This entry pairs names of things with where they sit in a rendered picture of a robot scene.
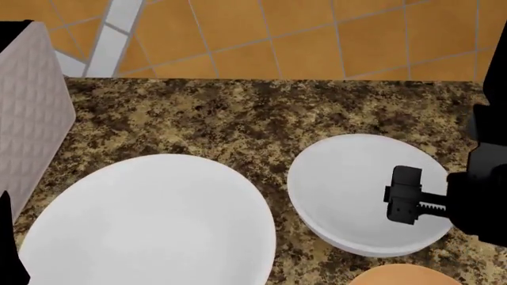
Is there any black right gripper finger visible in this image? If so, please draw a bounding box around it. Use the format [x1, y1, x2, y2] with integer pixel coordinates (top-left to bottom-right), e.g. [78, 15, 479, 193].
[383, 165, 424, 196]
[384, 192, 420, 226]

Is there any medium white bowl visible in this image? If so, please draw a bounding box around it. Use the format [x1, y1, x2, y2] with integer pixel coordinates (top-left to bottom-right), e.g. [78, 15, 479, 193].
[287, 133, 456, 259]

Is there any orange bowl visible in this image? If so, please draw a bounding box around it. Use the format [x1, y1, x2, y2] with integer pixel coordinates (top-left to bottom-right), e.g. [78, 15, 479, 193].
[347, 264, 471, 285]

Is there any large white bowl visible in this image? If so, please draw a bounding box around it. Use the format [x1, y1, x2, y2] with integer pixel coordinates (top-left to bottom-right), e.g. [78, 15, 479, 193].
[17, 153, 277, 285]

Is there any white quilted-texture cabinet block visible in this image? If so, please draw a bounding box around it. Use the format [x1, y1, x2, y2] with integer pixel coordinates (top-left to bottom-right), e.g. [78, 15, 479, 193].
[0, 21, 78, 223]

